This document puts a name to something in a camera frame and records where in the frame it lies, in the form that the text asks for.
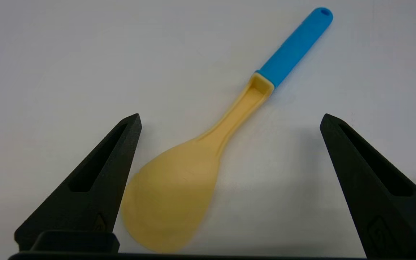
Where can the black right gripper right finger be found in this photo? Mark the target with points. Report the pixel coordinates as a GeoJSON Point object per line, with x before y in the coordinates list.
{"type": "Point", "coordinates": [385, 195]}

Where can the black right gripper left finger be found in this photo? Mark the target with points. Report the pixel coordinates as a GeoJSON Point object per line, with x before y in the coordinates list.
{"type": "Point", "coordinates": [92, 187]}

